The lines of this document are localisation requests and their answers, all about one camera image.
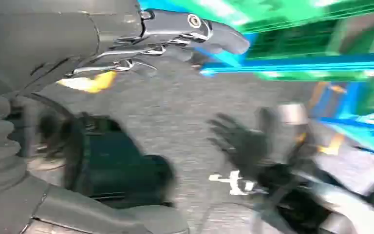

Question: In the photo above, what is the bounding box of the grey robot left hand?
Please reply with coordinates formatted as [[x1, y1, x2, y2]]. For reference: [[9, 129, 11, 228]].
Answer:
[[0, 0, 251, 234]]

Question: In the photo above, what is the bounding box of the blue metal rack frame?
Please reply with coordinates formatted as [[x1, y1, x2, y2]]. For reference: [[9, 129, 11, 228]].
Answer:
[[138, 0, 374, 159]]

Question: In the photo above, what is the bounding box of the yellow floor tape piece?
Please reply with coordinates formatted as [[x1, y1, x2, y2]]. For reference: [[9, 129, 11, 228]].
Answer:
[[317, 133, 345, 156], [57, 71, 118, 94]]

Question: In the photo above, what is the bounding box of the dark grey robot right hand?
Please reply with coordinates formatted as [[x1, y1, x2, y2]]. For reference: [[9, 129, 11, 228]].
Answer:
[[207, 107, 293, 183]]

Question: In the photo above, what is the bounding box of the white floor tape mark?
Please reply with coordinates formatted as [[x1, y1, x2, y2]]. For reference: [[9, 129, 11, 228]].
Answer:
[[208, 170, 256, 196]]

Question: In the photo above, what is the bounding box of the green plastic crate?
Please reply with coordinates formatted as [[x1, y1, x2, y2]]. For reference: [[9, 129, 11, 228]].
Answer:
[[169, 0, 374, 82]]

